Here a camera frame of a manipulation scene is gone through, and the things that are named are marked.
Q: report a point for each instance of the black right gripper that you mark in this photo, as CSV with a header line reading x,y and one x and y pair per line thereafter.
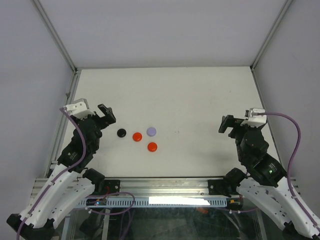
x,y
229,121

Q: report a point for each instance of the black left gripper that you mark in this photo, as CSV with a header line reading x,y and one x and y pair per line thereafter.
x,y
108,119

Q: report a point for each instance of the black earbud charging case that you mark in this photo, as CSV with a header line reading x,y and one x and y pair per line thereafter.
x,y
121,133

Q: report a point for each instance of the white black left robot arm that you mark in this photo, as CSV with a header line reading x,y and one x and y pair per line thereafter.
x,y
70,181

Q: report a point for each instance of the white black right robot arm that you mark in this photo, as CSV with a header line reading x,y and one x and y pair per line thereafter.
x,y
266,183

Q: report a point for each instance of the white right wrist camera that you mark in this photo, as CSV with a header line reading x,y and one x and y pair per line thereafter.
x,y
254,117

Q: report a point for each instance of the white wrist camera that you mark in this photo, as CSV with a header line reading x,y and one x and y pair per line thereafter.
x,y
79,109
254,117

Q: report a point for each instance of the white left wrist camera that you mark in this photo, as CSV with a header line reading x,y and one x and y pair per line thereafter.
x,y
79,109

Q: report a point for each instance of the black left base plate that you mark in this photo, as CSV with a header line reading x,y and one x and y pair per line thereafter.
x,y
111,186

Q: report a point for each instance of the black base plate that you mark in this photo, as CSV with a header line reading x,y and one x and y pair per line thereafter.
x,y
216,187
111,186

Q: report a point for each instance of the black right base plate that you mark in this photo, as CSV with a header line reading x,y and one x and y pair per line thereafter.
x,y
216,187

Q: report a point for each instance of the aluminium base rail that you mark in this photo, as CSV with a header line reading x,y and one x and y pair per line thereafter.
x,y
166,186

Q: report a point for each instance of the grey slotted cable tray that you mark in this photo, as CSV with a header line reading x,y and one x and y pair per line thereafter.
x,y
154,202

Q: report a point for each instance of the aluminium frame post left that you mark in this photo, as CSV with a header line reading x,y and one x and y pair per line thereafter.
x,y
53,33

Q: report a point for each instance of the aluminium frame post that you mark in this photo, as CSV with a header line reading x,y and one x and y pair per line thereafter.
x,y
53,33
274,27

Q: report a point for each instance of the aluminium frame post right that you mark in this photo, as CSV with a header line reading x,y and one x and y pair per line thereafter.
x,y
274,27

